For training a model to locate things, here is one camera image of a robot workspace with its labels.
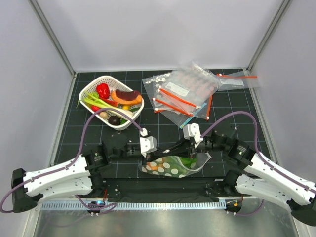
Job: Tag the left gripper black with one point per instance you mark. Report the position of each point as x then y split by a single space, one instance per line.
150 157

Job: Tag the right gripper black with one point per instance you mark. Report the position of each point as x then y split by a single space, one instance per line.
182 148

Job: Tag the green lettuce head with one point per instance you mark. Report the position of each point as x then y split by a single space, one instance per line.
185 162

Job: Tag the clear dotted zip bag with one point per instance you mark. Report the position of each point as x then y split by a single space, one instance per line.
171 169

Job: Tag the white perforated plastic basket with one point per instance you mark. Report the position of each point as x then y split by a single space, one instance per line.
113 84

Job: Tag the orange red tomato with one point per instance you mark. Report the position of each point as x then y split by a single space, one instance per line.
154 166

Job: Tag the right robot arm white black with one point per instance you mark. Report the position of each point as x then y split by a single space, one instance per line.
254 175

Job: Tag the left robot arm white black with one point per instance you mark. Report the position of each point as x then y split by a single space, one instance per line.
78 176

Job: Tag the pile of zip bags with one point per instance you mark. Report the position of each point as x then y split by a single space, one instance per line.
183 94

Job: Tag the flat zip bag red zipper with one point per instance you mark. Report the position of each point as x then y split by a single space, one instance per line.
238 80

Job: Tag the dark purple round fruit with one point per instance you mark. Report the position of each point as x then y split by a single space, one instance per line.
114 120

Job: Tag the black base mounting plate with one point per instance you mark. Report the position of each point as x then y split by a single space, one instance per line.
165 190

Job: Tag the beige small mushroom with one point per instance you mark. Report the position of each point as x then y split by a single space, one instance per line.
104 115

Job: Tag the dark red sausage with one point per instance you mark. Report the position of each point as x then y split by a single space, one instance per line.
127 96

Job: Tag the red chili pepper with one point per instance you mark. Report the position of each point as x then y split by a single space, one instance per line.
95 108

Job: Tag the red bell pepper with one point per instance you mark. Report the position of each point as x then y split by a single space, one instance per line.
103 91

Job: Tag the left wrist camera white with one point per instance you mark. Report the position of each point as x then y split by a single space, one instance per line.
148 143

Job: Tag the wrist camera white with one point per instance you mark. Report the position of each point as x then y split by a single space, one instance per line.
148 143
192 132

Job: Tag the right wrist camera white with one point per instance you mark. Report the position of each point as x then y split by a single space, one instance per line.
192 132

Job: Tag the slotted cable duct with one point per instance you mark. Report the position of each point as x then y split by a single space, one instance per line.
76 205

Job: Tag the right aluminium frame post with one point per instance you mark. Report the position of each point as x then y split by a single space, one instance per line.
282 9

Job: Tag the aluminium frame post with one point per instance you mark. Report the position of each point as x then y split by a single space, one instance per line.
51 34
282 9

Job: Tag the left aluminium frame post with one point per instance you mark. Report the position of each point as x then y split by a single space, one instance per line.
51 34

